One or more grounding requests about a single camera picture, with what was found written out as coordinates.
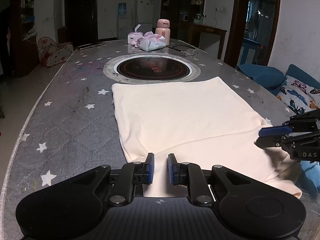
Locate cream white garment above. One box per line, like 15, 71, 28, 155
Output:
112, 77, 302, 197

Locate butterfly patterned pillow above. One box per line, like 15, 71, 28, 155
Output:
277, 75, 320, 114

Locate blue sofa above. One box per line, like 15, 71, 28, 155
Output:
236, 63, 319, 96

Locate round black induction cooktop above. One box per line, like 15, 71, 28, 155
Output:
103, 53, 201, 85

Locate clear glasses on table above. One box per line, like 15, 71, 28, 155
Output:
179, 48, 199, 57

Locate dark wooden side table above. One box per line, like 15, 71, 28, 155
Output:
187, 23, 227, 59

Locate soft tissue pack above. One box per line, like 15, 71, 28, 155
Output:
136, 31, 167, 52

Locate pink tissue box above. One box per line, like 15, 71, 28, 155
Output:
127, 24, 143, 44

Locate pink thermos bottle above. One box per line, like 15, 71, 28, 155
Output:
156, 19, 170, 46

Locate pink patterned play tent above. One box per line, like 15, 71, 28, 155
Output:
37, 37, 74, 67

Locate water dispenser with blue bottle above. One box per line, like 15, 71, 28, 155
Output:
117, 3, 127, 40

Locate tall dark display cabinet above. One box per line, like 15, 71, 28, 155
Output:
160, 0, 205, 26

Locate white refrigerator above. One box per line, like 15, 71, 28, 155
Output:
136, 0, 153, 33

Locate dark wooden door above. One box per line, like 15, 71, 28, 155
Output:
65, 0, 98, 47

